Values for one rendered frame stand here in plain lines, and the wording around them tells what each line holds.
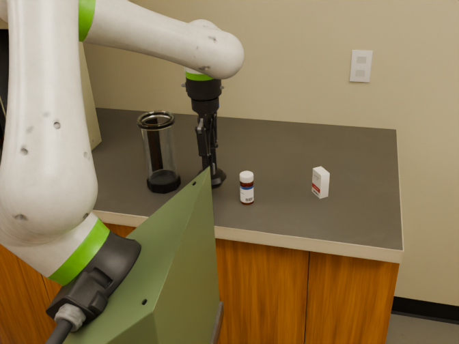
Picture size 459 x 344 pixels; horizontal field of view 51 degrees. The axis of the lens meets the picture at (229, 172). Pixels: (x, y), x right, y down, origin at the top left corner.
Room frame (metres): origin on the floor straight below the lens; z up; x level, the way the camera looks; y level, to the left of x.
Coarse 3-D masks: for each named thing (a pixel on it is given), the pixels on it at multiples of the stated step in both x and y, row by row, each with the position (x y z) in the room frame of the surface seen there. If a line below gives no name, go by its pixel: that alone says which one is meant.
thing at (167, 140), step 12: (144, 120) 1.29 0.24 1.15; (156, 120) 1.31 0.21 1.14; (168, 120) 1.25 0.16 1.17; (144, 132) 1.23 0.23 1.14; (156, 132) 1.22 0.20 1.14; (168, 132) 1.24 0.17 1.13; (144, 144) 1.24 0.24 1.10; (156, 144) 1.22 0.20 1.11; (168, 144) 1.23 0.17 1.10; (156, 156) 1.22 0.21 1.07; (168, 156) 1.23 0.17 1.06; (156, 168) 1.22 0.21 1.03; (168, 168) 1.23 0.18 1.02; (156, 180) 1.22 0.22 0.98; (168, 180) 1.23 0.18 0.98
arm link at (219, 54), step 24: (96, 0) 0.96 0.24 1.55; (120, 0) 1.00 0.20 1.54; (96, 24) 0.94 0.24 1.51; (120, 24) 0.96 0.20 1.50; (144, 24) 0.99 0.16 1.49; (168, 24) 1.02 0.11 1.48; (120, 48) 1.00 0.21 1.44; (144, 48) 0.99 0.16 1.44; (168, 48) 1.01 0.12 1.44; (192, 48) 1.02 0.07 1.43; (216, 48) 1.04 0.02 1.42; (240, 48) 1.08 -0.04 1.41; (216, 72) 1.05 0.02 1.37
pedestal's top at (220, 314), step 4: (220, 304) 0.76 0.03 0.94; (220, 308) 0.75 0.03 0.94; (220, 312) 0.74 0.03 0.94; (216, 316) 0.73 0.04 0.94; (220, 316) 0.73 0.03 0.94; (216, 320) 0.72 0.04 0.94; (220, 320) 0.73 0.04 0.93; (216, 324) 0.70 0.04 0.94; (220, 324) 0.73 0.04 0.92; (216, 328) 0.69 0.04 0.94; (220, 328) 0.72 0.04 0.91; (212, 332) 0.68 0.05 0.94; (216, 332) 0.68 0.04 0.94; (212, 336) 0.67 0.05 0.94; (216, 336) 0.68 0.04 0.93; (212, 340) 0.66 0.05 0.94; (216, 340) 0.68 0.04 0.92
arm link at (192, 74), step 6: (192, 24) 1.20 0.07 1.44; (198, 24) 1.19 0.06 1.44; (204, 24) 1.18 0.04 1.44; (210, 24) 1.19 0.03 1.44; (186, 72) 1.20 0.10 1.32; (192, 72) 1.18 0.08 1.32; (198, 72) 1.17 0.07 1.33; (192, 78) 1.18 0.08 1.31; (198, 78) 1.17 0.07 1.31; (204, 78) 1.17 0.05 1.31; (210, 78) 1.18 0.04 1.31
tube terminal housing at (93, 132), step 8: (0, 24) 1.55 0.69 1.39; (80, 48) 1.58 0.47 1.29; (80, 56) 1.57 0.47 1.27; (80, 64) 1.56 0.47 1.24; (88, 80) 1.59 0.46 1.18; (88, 88) 1.58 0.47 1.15; (0, 96) 1.57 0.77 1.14; (88, 96) 1.57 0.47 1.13; (88, 104) 1.56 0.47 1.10; (88, 112) 1.55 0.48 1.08; (88, 120) 1.54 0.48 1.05; (96, 120) 1.59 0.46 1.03; (88, 128) 1.53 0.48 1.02; (96, 128) 1.58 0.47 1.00; (96, 136) 1.57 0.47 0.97; (96, 144) 1.56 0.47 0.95
